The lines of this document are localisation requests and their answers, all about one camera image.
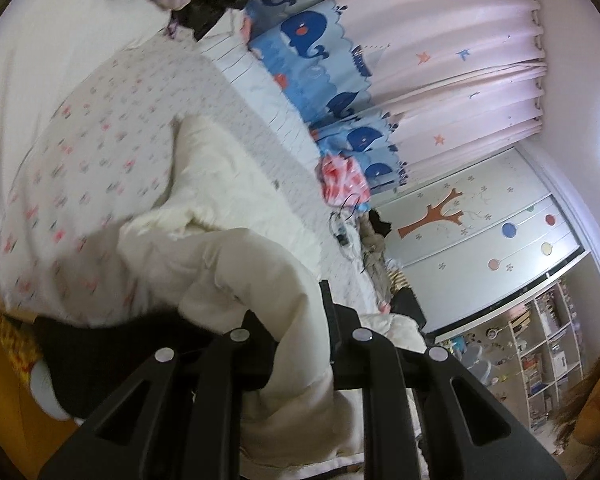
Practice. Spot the white duvet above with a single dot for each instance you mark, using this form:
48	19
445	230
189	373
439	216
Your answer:
40	35

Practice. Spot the clear plastic bins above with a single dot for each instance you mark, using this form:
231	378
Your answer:
475	360

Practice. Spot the person's head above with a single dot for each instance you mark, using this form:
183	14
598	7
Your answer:
590	405

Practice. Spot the pink and red cloth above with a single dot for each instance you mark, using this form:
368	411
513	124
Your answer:
342	180

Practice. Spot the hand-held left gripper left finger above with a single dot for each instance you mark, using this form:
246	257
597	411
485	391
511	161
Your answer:
240	360

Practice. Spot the white wardrobe with tree print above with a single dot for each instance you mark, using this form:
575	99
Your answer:
480	240

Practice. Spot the yellow patterned cloth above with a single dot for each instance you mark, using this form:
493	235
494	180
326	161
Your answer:
17	345

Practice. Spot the pink whale print curtain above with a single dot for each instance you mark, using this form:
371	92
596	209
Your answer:
430	35

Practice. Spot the black puffer jacket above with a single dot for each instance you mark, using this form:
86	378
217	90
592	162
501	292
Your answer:
215	5

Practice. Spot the pile of clothes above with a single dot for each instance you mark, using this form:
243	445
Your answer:
380	255

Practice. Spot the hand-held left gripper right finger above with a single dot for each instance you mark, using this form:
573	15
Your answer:
347	360

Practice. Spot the cream quilted jacket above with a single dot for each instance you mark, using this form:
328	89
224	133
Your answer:
260	270

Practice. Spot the white shelf unit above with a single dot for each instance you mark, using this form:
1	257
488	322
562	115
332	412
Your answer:
545	350

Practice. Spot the cherry print bed sheet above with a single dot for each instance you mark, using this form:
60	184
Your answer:
95	150

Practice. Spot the dark cloth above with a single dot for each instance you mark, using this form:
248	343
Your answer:
95	355

